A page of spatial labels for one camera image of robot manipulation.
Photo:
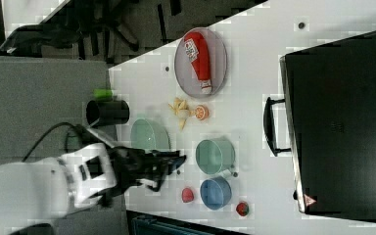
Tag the grey round plate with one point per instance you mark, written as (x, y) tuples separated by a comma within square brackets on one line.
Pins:
[(185, 75)]

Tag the pink strawberry toy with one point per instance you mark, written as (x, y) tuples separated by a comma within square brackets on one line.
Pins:
[(187, 195)]

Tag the red strawberry toy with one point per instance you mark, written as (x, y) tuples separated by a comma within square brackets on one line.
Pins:
[(242, 208)]

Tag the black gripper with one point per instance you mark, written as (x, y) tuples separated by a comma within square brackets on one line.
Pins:
[(131, 166)]

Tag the green cup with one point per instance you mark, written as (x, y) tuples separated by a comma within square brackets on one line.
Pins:
[(216, 157)]

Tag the orange slice toy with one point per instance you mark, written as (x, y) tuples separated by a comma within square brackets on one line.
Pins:
[(201, 112)]

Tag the green perforated basket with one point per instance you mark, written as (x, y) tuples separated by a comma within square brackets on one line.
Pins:
[(149, 135)]

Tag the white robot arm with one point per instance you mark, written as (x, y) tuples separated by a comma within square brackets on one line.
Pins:
[(92, 175)]

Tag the black toaster oven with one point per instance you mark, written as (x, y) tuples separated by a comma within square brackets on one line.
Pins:
[(330, 101)]

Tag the blue cup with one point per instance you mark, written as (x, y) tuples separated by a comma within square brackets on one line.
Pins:
[(215, 193)]

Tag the peeled banana toy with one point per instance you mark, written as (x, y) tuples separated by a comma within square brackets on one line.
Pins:
[(180, 108)]

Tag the red plush ketchup bottle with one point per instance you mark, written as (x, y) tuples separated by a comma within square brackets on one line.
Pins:
[(196, 49)]

